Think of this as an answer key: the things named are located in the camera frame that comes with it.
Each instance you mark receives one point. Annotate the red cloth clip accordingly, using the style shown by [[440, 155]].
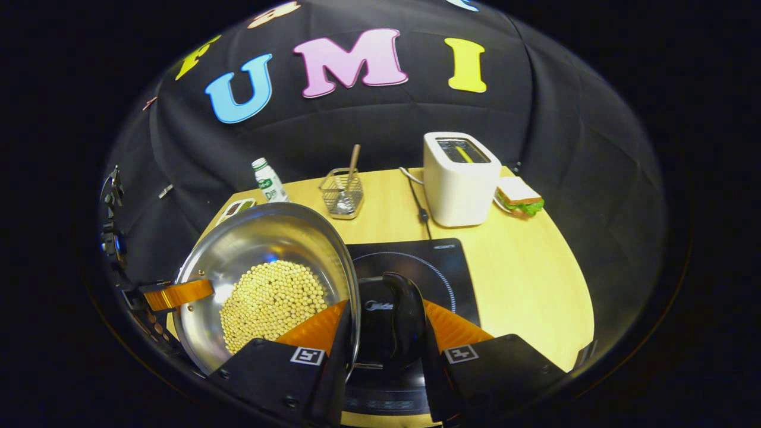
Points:
[[148, 103]]

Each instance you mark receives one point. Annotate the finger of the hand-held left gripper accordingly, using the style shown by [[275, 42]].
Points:
[[178, 294]]

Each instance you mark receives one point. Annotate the white bottle with green label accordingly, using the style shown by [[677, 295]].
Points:
[[270, 181]]

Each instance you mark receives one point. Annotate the silver cloth clip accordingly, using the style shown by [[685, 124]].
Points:
[[166, 191]]

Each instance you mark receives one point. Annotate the black induction cooktop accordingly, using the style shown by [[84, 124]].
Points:
[[440, 261]]

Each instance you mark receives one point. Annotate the white toaster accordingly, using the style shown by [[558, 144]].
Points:
[[461, 196]]

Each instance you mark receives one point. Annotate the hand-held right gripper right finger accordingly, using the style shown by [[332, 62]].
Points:
[[437, 386]]

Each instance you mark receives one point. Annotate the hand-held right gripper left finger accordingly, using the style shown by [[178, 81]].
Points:
[[336, 386]]

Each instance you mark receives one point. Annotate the sandwich with lettuce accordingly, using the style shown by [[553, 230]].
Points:
[[516, 190]]

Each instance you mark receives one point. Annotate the white divided dish of grains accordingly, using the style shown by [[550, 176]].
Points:
[[238, 208]]

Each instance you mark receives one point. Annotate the pile of yellow soybeans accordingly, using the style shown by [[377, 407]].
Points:
[[267, 303]]

